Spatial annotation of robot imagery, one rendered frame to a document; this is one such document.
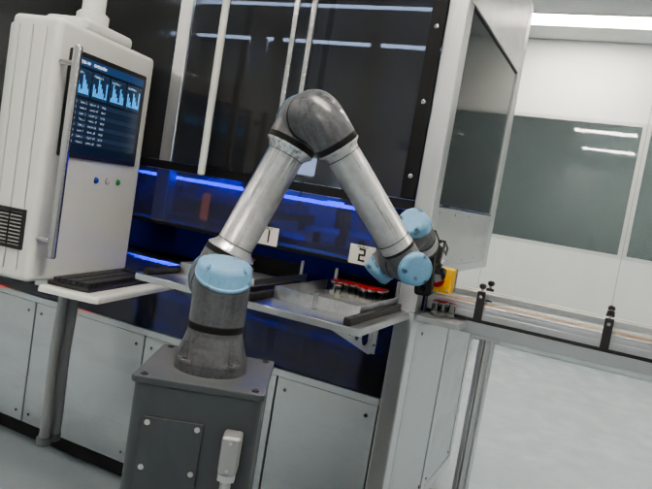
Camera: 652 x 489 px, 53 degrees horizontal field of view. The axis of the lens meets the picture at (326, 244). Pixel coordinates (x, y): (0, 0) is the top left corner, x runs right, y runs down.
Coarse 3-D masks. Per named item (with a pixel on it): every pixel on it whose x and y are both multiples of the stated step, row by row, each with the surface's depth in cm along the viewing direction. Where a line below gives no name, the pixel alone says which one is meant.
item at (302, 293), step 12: (276, 288) 180; (288, 288) 187; (300, 288) 193; (312, 288) 201; (324, 288) 209; (288, 300) 178; (300, 300) 176; (324, 300) 173; (336, 300) 172; (348, 300) 197; (384, 300) 186; (396, 300) 195; (336, 312) 172; (348, 312) 170; (360, 312) 170
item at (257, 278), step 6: (180, 264) 196; (186, 264) 195; (180, 270) 196; (186, 270) 195; (252, 276) 214; (258, 276) 216; (264, 276) 218; (270, 276) 220; (288, 276) 204; (294, 276) 208; (300, 276) 211; (306, 276) 215; (252, 282) 185; (258, 282) 187; (264, 282) 191; (270, 282) 194
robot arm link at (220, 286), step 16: (208, 256) 136; (224, 256) 139; (208, 272) 130; (224, 272) 130; (240, 272) 132; (192, 288) 136; (208, 288) 130; (224, 288) 130; (240, 288) 132; (192, 304) 133; (208, 304) 130; (224, 304) 130; (240, 304) 132; (192, 320) 132; (208, 320) 130; (224, 320) 131; (240, 320) 133
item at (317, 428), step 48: (0, 288) 265; (0, 336) 265; (48, 336) 254; (96, 336) 244; (144, 336) 235; (432, 336) 219; (0, 384) 265; (96, 384) 244; (288, 384) 210; (432, 384) 232; (96, 432) 244; (288, 432) 210; (336, 432) 203; (432, 432) 245; (288, 480) 210; (336, 480) 203; (432, 480) 262
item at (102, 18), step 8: (88, 0) 201; (96, 0) 201; (104, 0) 203; (88, 8) 201; (96, 8) 201; (104, 8) 204; (88, 16) 200; (96, 16) 200; (104, 16) 202; (104, 24) 203
